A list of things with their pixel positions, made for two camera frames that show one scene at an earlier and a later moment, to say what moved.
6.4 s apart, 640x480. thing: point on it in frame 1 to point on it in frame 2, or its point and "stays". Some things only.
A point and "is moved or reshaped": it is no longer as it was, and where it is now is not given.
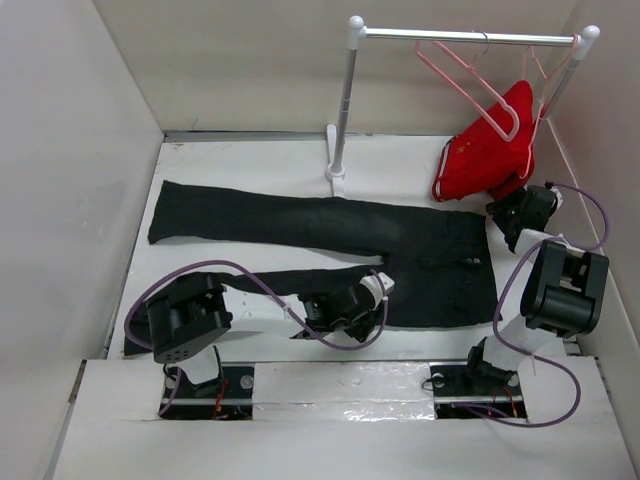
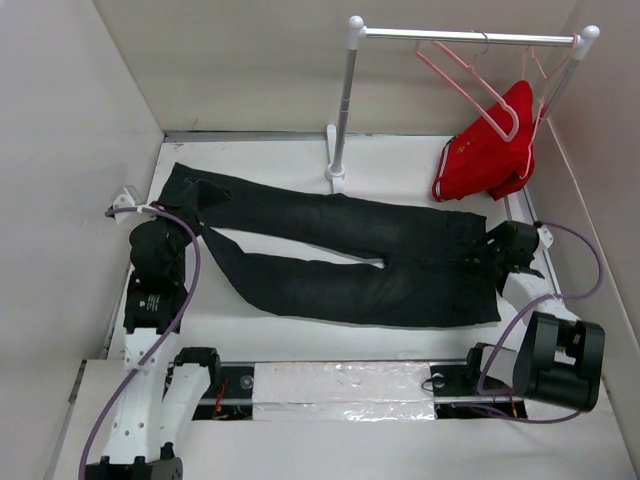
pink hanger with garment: (529, 52) stays
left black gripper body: (357, 327) to (181, 239)
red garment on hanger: (495, 154) stays
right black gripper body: (515, 213) to (496, 251)
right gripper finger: (509, 198) to (484, 243)
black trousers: (435, 262) is moved or reshaped
